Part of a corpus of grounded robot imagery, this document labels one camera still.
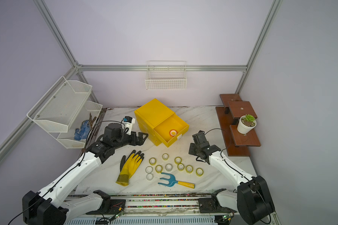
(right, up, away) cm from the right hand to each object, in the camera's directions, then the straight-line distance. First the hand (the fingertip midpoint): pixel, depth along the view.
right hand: (194, 150), depth 87 cm
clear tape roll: (-17, -11, +1) cm, 20 cm away
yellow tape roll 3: (-11, -7, +3) cm, 13 cm away
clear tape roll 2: (-29, -12, 0) cm, 31 cm away
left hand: (-32, +10, -9) cm, 35 cm away
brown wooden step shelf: (+22, +22, 0) cm, 31 cm away
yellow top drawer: (-14, +18, +5) cm, 23 cm away
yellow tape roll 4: (-23, -12, -1) cm, 26 cm away
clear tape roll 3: (-28, -15, -3) cm, 32 cm away
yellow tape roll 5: (-4, -12, -1) cm, 12 cm away
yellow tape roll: (-19, -5, +6) cm, 21 cm away
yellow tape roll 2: (-27, -8, +3) cm, 29 cm away
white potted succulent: (+29, +17, -7) cm, 34 cm away
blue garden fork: (-14, -17, -6) cm, 23 cm away
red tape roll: (-14, +11, -1) cm, 18 cm away
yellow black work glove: (-42, -10, -1) cm, 43 cm away
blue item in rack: (-72, +10, 0) cm, 73 cm away
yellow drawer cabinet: (-28, +22, 0) cm, 36 cm away
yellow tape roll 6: (+3, -13, -1) cm, 14 cm away
